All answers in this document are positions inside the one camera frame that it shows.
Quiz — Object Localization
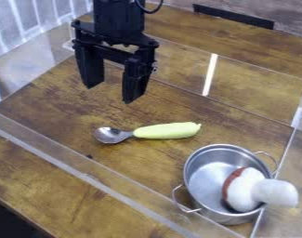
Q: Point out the white plush mushroom toy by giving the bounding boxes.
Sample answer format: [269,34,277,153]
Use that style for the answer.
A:
[222,166,301,214]

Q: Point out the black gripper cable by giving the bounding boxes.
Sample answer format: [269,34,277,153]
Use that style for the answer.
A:
[134,0,166,15]

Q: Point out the clear acrylic triangle bracket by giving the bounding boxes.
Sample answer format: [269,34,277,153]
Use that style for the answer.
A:
[63,23,75,51]

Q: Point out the green handled metal spoon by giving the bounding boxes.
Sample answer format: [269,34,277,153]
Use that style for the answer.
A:
[94,122,202,144]

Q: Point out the clear acrylic barrier panel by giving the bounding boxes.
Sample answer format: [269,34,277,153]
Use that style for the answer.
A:
[0,113,245,238]

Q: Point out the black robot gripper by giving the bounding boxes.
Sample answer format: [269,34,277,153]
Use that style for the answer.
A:
[71,0,160,104]

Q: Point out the silver metal pot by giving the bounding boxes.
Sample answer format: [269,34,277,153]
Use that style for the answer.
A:
[171,144,278,226]

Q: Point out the black bar on table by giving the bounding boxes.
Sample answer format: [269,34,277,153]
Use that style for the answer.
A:
[193,4,275,30]

